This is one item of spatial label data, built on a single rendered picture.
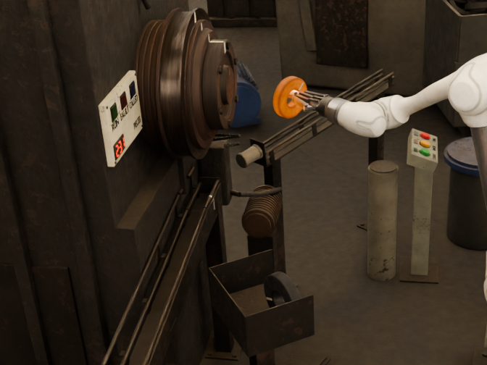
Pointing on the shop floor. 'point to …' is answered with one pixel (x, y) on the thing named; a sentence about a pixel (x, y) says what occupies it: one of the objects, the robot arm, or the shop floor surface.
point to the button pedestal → (421, 214)
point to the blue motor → (246, 99)
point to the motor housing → (262, 223)
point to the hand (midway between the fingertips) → (290, 93)
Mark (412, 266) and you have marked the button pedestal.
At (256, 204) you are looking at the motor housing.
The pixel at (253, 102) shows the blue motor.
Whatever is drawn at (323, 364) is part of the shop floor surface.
